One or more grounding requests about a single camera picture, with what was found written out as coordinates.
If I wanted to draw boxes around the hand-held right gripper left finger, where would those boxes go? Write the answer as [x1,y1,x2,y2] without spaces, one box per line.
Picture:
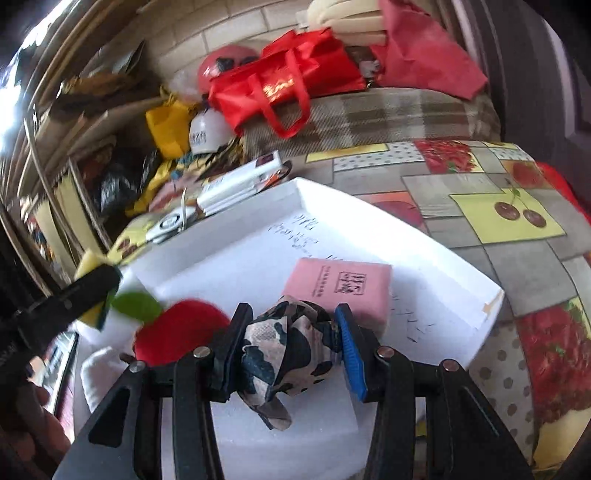
[53,302,257,480]

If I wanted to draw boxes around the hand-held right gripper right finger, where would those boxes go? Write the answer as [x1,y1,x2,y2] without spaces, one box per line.
[333,302,536,480]

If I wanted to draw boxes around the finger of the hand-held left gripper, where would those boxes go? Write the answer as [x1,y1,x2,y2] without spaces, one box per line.
[14,265,122,352]

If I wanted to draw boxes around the yellow green sponge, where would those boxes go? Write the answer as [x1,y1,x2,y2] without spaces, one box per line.
[74,249,123,330]

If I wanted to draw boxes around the red plush apple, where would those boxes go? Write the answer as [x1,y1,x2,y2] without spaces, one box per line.
[108,291,232,365]

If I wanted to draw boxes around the camouflage face mask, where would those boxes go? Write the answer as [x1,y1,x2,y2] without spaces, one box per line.
[238,295,345,432]

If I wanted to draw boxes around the pink tissue pack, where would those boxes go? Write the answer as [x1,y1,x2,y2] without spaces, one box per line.
[281,257,393,340]

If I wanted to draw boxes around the white foam tray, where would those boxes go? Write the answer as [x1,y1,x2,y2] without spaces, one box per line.
[74,178,506,480]

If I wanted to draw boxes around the person's left hand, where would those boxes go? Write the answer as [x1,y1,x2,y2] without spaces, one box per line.
[0,382,71,476]

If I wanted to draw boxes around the yellow printed packet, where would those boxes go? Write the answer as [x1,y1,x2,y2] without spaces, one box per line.
[108,210,195,266]

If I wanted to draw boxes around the black plastic bag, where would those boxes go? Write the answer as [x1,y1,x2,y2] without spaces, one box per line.
[95,173,139,213]

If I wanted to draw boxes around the white and red box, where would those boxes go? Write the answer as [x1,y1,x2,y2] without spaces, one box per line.
[196,150,294,215]

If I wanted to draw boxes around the fruit print tablecloth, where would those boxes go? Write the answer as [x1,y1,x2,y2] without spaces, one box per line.
[286,138,591,472]

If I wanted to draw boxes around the wooden shelf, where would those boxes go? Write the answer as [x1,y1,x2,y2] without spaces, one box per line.
[0,0,167,296]

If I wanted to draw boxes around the yellow bag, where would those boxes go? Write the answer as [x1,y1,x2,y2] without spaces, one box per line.
[145,99,199,160]

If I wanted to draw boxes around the white helmet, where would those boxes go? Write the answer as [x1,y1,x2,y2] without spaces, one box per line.
[188,108,236,155]

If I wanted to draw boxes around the plaid blanket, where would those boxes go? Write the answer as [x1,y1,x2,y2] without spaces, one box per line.
[242,88,502,158]

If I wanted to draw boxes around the red helmet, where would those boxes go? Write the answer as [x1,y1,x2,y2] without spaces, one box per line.
[198,45,262,95]

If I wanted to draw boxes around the red glossy tote bag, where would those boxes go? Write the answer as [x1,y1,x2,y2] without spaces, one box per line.
[208,28,368,139]

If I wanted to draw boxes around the red non-woven bag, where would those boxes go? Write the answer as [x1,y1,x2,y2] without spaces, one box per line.
[369,0,489,100]

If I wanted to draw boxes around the cream folded pads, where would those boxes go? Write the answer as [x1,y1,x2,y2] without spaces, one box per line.
[307,0,386,47]

